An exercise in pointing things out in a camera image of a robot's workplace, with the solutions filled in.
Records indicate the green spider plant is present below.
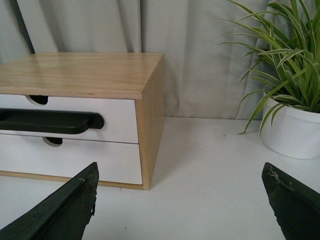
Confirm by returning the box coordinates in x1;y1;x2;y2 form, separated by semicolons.
232;0;320;130

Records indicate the white drawer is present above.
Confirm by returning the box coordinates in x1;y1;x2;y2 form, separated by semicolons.
0;94;138;144
0;134;142;185

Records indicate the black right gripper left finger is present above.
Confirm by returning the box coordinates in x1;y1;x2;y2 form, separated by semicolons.
0;162;99;240

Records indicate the grey curtain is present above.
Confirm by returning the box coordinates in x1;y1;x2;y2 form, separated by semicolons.
0;0;268;120

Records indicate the white plant pot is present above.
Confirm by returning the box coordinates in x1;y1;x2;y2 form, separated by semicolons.
259;97;320;159

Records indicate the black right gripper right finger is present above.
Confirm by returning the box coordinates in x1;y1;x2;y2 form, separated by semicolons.
261;162;320;240

